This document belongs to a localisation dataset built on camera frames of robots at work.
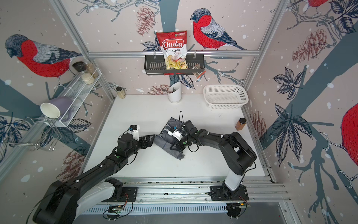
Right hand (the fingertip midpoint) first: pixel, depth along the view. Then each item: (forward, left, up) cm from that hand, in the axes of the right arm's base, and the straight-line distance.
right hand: (171, 148), depth 85 cm
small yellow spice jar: (+48, +49, +1) cm, 69 cm away
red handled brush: (+39, -17, +26) cm, 50 cm away
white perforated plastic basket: (+52, -43, -6) cm, 68 cm away
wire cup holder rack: (-7, +56, +28) cm, 63 cm away
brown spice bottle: (+18, -46, +1) cm, 50 cm away
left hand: (+6, +12, +6) cm, 15 cm away
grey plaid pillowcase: (+3, +4, +2) cm, 6 cm away
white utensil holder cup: (+42, +1, +7) cm, 43 cm away
